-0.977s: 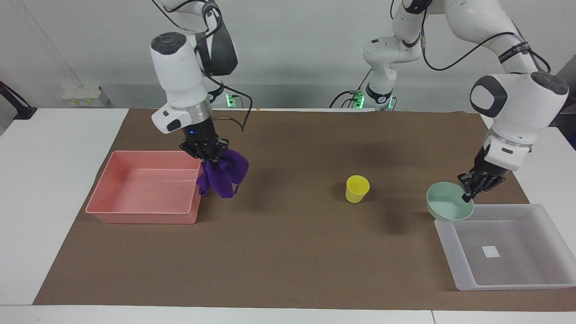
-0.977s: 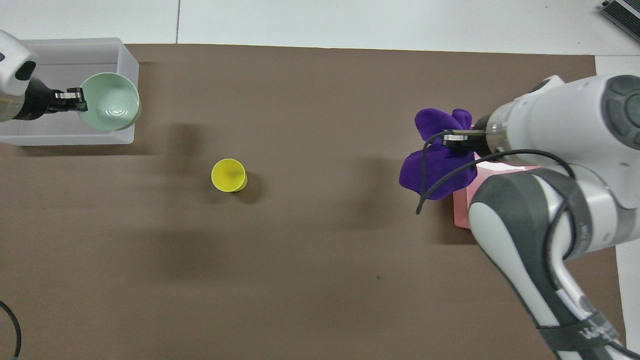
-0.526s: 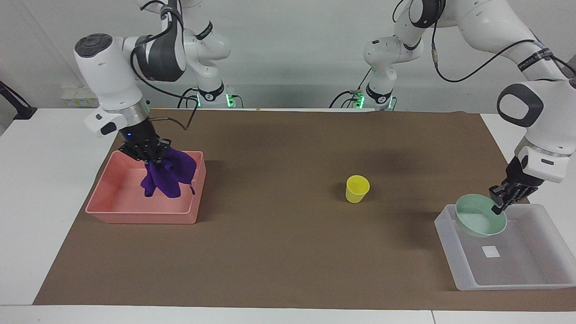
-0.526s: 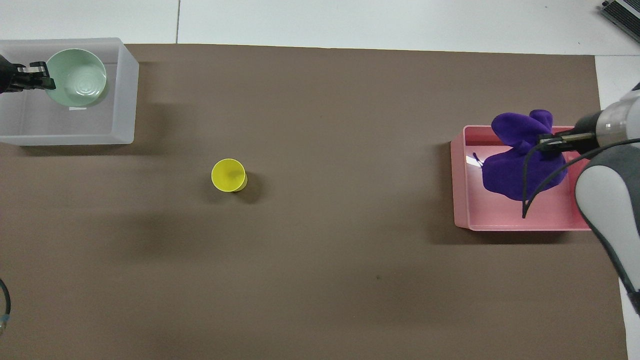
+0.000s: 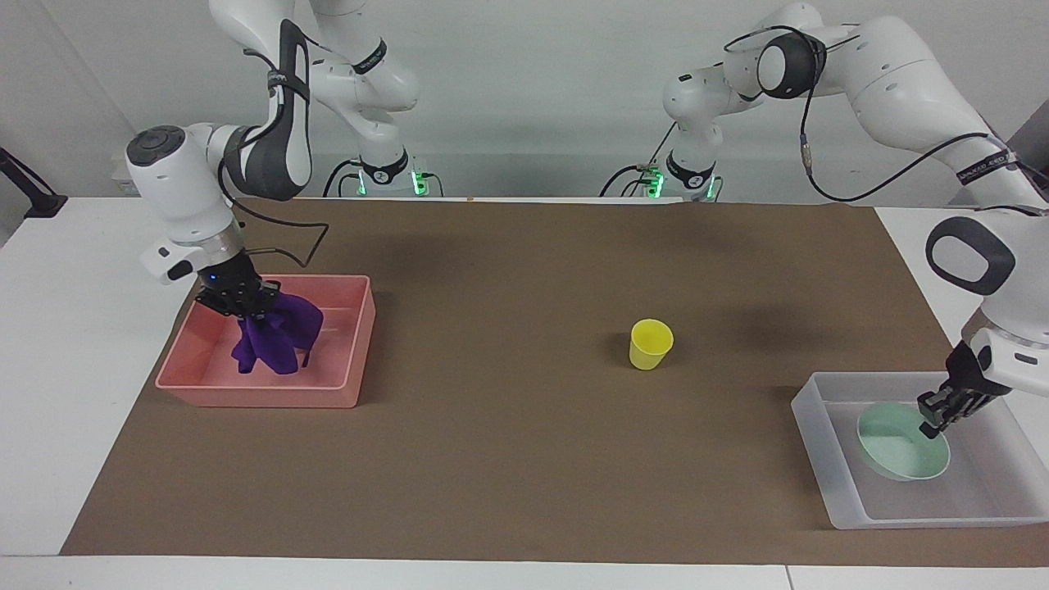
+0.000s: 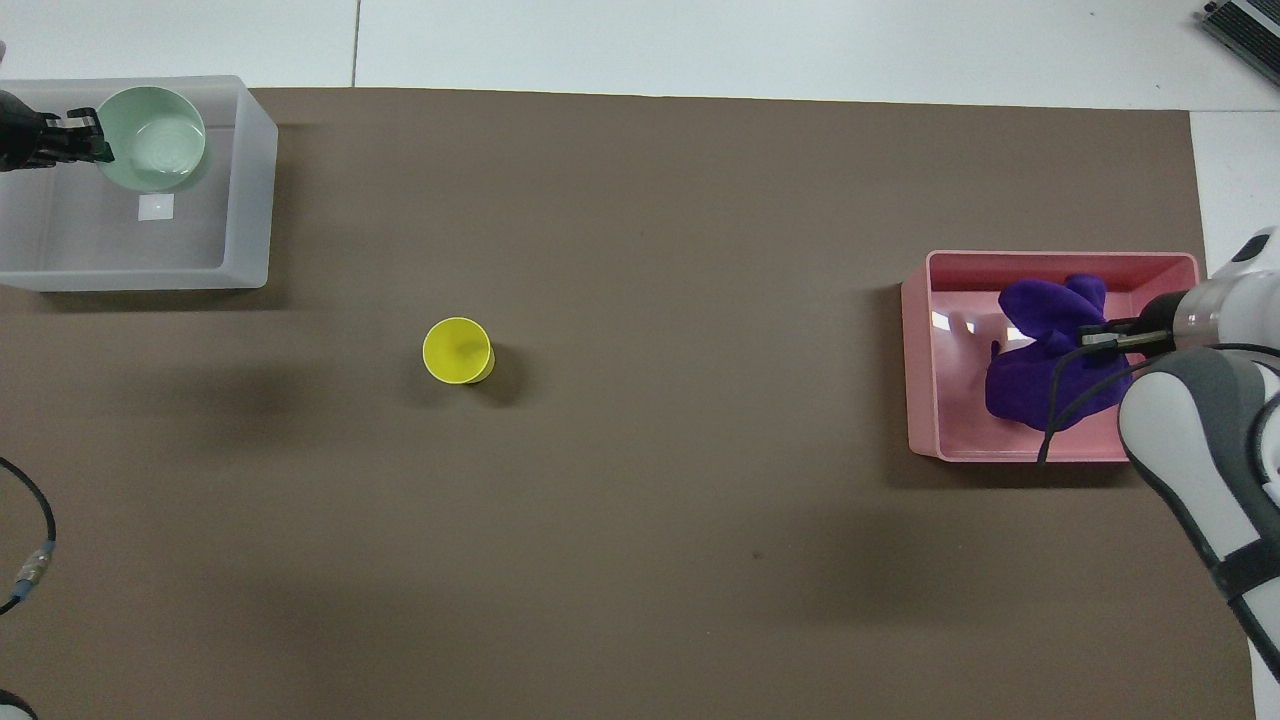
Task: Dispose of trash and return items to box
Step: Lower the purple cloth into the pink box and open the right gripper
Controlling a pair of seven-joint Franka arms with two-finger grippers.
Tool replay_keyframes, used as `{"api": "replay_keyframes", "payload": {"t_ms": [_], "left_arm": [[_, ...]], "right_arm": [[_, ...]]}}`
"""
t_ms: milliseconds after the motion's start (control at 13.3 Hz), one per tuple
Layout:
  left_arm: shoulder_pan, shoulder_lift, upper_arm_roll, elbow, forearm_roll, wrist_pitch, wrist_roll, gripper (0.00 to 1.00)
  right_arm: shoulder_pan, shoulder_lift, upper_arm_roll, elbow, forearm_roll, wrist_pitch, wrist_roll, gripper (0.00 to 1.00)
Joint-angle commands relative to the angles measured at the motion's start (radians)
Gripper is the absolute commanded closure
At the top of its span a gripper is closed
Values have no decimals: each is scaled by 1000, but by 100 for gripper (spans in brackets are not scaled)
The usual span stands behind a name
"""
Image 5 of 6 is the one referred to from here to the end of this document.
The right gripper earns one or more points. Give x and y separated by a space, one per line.
226 279

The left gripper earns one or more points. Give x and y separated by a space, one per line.
970 370

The purple cloth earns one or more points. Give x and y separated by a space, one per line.
277 336

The light green bowl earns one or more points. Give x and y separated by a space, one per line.
897 449

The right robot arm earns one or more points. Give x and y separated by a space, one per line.
176 184

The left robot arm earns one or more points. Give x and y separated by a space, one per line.
893 78

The translucent white plastic box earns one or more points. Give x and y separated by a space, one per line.
983 492

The pink plastic box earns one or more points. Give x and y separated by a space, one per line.
344 360

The black stand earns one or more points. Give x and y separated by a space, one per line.
37 197

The yellow plastic cup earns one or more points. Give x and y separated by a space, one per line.
650 346

